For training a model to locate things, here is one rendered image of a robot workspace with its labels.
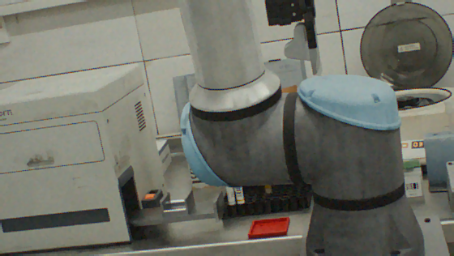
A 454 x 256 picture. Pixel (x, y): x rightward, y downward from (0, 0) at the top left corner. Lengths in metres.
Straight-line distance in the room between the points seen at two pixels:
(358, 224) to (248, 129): 0.17
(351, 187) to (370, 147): 0.05
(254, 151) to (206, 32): 0.16
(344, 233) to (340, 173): 0.08
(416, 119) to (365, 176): 0.66
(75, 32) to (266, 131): 1.18
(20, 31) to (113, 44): 0.26
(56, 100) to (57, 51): 0.69
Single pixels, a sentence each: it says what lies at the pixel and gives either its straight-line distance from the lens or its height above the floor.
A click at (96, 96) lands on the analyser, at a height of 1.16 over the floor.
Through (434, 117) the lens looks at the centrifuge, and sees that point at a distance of 1.51.
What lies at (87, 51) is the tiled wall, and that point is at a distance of 1.98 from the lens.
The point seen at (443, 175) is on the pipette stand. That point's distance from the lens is 1.39.
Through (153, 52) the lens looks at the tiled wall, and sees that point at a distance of 1.93.
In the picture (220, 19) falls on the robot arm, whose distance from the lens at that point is 0.83.
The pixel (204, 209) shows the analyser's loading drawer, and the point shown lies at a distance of 1.35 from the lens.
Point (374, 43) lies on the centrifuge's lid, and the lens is 1.81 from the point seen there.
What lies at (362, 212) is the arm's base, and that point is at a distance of 0.88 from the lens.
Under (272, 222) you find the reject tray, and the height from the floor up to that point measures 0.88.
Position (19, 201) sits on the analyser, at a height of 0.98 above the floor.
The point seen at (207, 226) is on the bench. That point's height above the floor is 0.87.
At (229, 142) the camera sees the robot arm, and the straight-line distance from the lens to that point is 0.87.
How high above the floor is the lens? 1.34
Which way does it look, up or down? 12 degrees down
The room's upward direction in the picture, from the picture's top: 10 degrees counter-clockwise
